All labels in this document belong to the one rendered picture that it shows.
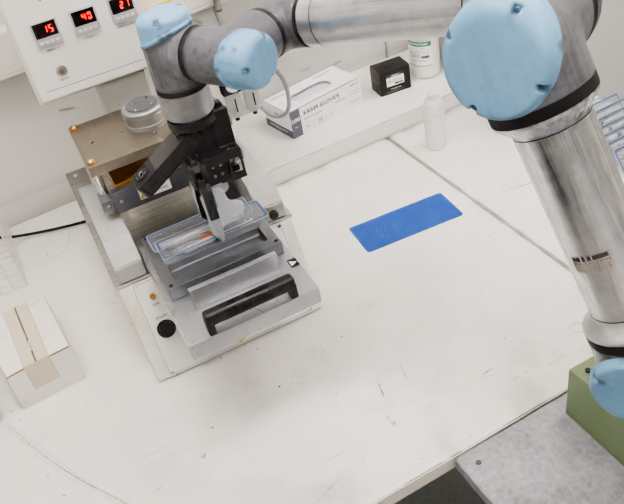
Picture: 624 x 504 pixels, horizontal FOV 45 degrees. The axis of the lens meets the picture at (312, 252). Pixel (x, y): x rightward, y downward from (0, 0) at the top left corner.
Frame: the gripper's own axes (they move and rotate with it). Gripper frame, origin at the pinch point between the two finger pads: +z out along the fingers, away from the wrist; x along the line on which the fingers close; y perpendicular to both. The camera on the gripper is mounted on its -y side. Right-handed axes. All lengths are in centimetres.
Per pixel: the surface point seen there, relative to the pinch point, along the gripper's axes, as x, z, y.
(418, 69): 62, 22, 76
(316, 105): 58, 19, 44
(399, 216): 19, 30, 43
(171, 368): 2.9, 28.0, -14.2
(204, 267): -2.4, 5.4, -3.4
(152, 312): 7.6, 17.9, -13.4
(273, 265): -8.3, 5.9, 6.4
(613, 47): 85, 55, 167
